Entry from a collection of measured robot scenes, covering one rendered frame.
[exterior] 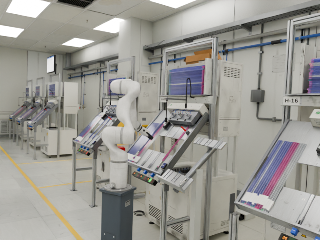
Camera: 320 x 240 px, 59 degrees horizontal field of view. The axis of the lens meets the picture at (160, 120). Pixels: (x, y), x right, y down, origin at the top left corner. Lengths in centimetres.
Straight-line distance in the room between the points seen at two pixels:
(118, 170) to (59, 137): 493
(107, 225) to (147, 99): 224
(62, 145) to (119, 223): 503
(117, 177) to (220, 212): 132
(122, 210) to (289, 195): 102
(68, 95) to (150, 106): 325
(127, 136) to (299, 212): 108
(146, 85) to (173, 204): 177
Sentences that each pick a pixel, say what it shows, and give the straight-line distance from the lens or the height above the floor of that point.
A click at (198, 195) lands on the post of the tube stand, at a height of 62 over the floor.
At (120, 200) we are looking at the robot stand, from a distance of 195.
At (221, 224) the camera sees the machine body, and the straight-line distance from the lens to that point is 301.
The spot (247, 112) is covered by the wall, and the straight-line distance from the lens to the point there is 415.
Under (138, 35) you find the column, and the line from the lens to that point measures 596.
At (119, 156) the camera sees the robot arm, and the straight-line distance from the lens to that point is 192.
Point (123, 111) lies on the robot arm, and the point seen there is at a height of 123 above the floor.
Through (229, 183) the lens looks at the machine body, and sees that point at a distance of 295.
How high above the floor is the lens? 128
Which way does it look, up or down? 3 degrees down
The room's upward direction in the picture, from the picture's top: 2 degrees clockwise
